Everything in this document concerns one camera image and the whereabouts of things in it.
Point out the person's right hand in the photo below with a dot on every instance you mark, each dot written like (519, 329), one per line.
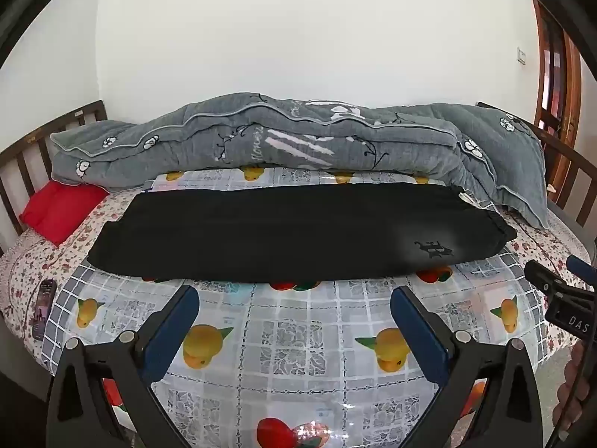
(569, 392)

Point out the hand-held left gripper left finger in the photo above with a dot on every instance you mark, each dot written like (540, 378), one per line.
(172, 331)

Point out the red pillow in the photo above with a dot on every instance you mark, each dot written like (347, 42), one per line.
(58, 210)

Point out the wooden footboard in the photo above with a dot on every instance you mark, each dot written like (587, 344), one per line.
(571, 156)

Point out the wooden headboard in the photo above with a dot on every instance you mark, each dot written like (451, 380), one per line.
(28, 154)

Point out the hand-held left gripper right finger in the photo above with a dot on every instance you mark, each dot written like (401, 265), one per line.
(417, 331)

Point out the brown wooden door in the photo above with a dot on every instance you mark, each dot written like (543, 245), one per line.
(557, 79)

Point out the black pants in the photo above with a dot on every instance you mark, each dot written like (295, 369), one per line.
(280, 233)

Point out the white wall switch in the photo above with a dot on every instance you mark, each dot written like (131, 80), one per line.
(522, 56)

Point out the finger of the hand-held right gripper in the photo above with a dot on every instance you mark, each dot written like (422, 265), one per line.
(543, 277)
(583, 268)

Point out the grey flower-print quilt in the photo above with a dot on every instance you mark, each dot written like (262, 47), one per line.
(298, 135)

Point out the fruit-print plastic sheet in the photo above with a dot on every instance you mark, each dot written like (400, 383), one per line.
(298, 336)

